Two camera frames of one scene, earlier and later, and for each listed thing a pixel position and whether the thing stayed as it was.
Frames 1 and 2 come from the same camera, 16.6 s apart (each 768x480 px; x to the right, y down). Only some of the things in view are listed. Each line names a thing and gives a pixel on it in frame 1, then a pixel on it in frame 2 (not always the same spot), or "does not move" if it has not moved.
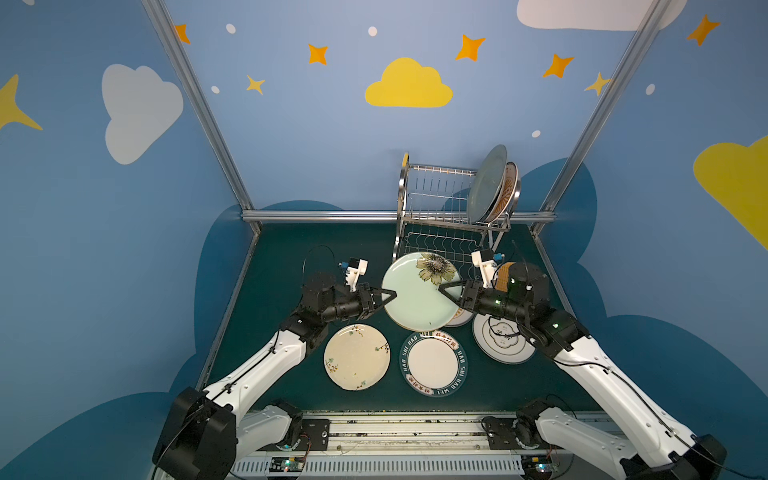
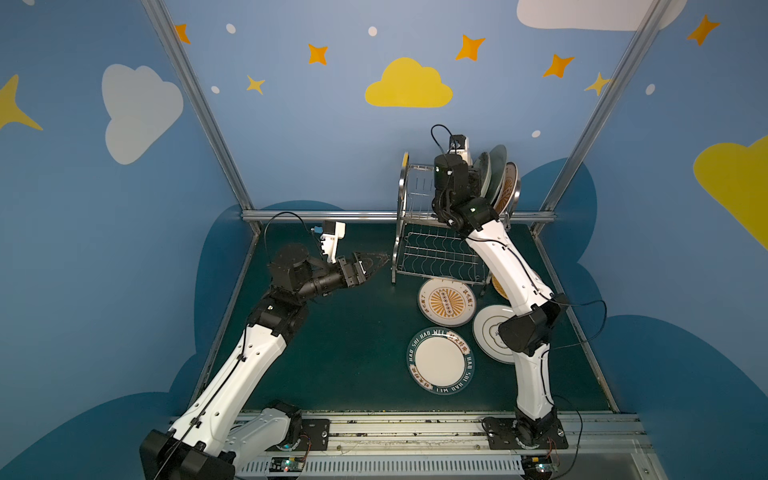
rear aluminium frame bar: x=507 y=216 does not move
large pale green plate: x=486 y=182 does not move
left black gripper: x=366 y=300 to x=353 y=270
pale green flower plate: x=419 y=305 to x=484 y=173
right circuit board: x=537 y=466 does not move
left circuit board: x=286 y=464 does not move
